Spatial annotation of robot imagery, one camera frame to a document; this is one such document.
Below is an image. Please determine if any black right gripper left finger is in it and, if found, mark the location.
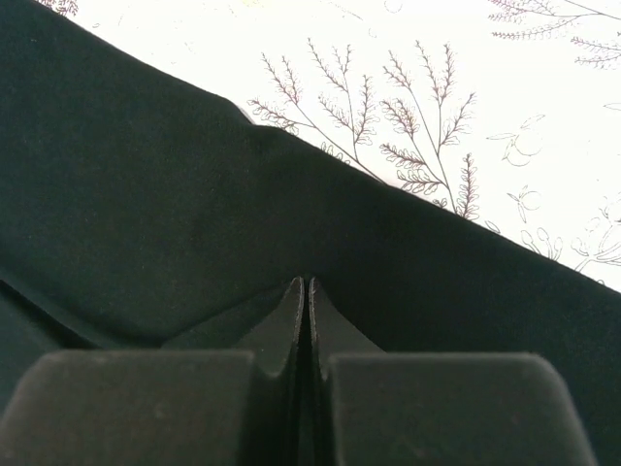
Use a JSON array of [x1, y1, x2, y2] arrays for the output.
[[1, 278, 305, 465]]

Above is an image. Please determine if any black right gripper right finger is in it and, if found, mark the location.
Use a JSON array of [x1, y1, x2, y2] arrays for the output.
[[308, 281, 596, 465]]

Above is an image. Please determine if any black t shirt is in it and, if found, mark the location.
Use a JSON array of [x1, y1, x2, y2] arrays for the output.
[[1, 1, 620, 465]]

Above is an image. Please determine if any floral patterned table mat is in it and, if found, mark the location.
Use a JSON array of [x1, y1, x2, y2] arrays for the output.
[[50, 1, 620, 289]]

